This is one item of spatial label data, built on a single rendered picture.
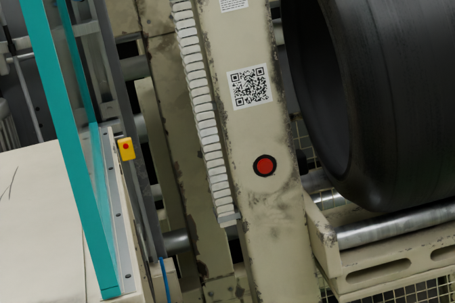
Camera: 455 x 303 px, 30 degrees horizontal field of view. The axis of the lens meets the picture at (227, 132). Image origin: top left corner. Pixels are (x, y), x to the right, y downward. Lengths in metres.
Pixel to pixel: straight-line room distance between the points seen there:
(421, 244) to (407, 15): 0.47
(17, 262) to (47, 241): 0.05
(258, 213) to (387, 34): 0.46
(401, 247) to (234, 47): 0.50
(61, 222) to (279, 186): 0.67
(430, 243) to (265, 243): 0.32
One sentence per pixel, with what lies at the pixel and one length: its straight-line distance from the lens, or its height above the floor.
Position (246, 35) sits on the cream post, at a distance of 1.53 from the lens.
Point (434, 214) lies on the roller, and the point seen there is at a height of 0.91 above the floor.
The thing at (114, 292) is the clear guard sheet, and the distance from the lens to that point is 0.84.
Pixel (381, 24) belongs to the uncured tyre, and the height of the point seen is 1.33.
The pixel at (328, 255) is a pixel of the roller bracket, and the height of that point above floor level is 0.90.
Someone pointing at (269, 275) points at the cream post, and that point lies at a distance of 1.71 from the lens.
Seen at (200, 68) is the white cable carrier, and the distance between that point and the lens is 1.54.
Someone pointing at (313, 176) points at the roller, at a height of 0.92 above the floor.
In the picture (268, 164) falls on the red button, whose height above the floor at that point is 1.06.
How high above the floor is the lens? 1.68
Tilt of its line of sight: 20 degrees down
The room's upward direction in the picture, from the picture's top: 12 degrees counter-clockwise
